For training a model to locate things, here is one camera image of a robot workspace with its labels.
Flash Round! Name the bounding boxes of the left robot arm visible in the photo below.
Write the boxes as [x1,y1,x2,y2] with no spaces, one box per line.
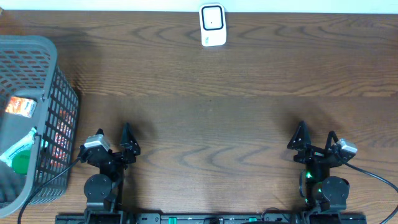
[78,123,141,223]

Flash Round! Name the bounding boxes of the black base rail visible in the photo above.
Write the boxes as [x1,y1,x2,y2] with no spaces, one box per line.
[54,213,367,224]

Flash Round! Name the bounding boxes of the teal wipes packet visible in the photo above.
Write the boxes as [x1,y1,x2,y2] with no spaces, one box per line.
[1,128,37,167]

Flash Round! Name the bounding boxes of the black left camera cable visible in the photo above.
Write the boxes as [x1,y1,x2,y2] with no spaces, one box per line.
[17,157,82,224]

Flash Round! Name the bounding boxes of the black right camera cable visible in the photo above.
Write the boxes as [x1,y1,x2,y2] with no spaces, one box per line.
[337,152,398,224]

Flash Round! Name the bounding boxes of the black camera cable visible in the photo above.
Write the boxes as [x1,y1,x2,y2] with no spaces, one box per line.
[337,152,398,224]
[17,157,82,224]

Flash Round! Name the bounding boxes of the orange small box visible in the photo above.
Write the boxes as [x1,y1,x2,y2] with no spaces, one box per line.
[5,96,37,118]

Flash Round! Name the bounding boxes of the red candy bar wrapper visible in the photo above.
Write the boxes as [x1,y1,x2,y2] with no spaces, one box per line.
[50,108,74,170]

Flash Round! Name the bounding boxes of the white barcode scanner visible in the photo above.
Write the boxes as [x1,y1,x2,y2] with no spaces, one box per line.
[199,3,227,47]

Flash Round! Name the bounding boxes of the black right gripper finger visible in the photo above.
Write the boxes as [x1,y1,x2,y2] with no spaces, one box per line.
[325,131,339,151]
[287,121,311,151]

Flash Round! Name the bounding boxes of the grey plastic basket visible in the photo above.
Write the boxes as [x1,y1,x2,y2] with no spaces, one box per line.
[1,35,80,217]

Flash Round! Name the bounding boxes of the green lid jar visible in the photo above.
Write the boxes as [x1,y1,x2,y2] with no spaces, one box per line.
[12,150,30,175]

